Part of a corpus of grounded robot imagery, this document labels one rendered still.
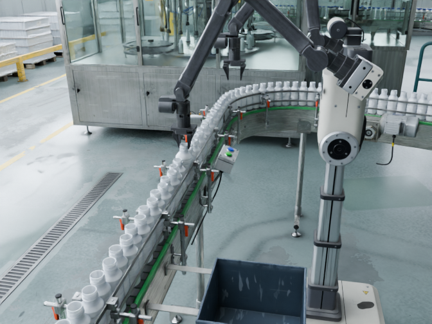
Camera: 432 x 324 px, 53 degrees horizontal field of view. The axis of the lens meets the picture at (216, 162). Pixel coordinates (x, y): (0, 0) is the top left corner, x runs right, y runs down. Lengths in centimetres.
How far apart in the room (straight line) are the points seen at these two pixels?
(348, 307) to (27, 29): 912
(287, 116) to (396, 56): 387
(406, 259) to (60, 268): 244
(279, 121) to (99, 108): 290
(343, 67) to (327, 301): 122
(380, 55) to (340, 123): 500
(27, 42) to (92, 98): 509
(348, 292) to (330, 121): 109
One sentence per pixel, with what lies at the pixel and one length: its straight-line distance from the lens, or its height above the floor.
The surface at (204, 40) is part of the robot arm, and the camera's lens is 168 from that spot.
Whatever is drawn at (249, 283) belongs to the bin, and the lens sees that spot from 161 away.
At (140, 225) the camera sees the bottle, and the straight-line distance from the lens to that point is 140.
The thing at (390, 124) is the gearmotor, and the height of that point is 101.
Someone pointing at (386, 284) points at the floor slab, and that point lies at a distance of 315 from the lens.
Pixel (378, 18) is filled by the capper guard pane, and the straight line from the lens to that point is 677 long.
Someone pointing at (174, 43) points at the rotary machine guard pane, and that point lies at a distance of 503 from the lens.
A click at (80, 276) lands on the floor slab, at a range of 317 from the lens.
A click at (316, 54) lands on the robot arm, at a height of 160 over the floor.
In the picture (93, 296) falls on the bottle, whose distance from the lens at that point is 114.
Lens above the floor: 187
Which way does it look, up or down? 23 degrees down
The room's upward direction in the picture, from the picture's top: 1 degrees counter-clockwise
